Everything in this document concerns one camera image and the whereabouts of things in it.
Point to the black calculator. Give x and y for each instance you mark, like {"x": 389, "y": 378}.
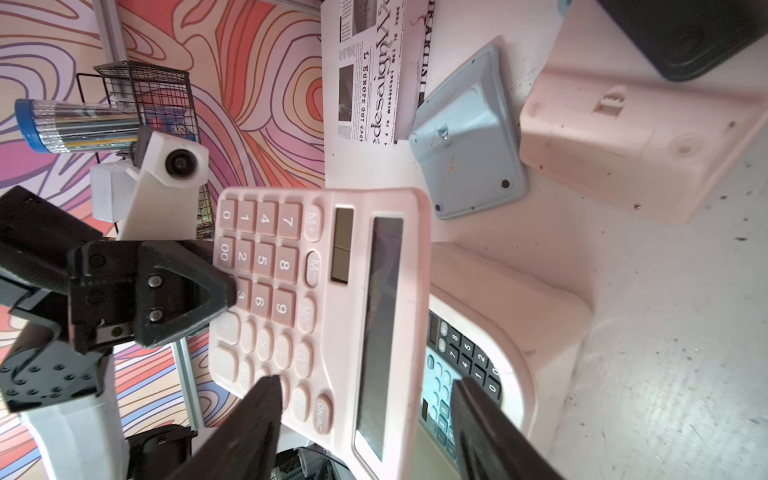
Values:
{"x": 464, "y": 356}
{"x": 685, "y": 39}

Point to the blue lid pencil jar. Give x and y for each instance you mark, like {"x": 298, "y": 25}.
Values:
{"x": 58, "y": 127}

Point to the light blue calculator far left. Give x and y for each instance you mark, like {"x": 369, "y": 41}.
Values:
{"x": 464, "y": 141}

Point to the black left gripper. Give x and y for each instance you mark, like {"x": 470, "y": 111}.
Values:
{"x": 62, "y": 352}

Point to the pink calculator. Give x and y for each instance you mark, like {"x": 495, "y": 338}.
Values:
{"x": 331, "y": 298}
{"x": 601, "y": 120}

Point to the black wire side basket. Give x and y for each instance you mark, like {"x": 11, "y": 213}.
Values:
{"x": 145, "y": 95}

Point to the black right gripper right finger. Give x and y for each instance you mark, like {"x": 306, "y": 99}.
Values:
{"x": 488, "y": 445}

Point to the cream plastic storage box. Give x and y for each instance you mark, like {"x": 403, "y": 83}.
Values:
{"x": 530, "y": 331}

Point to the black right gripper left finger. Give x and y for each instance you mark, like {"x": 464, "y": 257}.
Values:
{"x": 245, "y": 445}

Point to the design weekly magazine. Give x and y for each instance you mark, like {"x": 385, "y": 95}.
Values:
{"x": 375, "y": 60}

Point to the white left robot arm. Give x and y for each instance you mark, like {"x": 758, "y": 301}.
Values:
{"x": 83, "y": 438}

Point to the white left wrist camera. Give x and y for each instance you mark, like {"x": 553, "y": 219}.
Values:
{"x": 155, "y": 194}

